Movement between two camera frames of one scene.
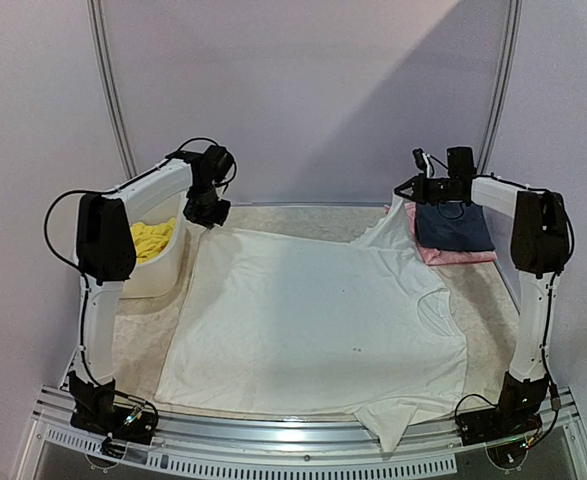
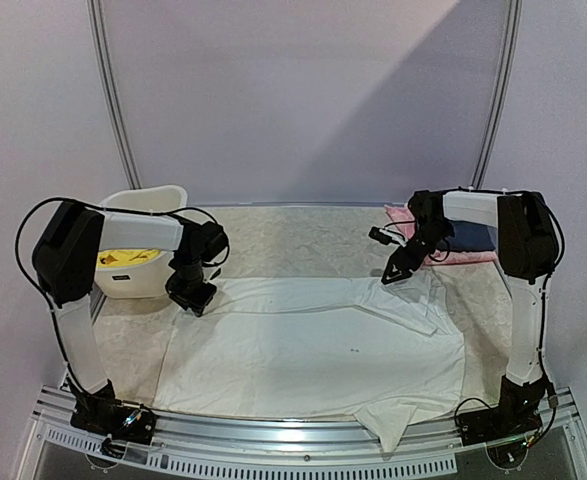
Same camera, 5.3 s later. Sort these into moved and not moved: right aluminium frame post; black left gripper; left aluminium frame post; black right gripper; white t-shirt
Moved: black right gripper; black left gripper; white t-shirt
Not moved: left aluminium frame post; right aluminium frame post
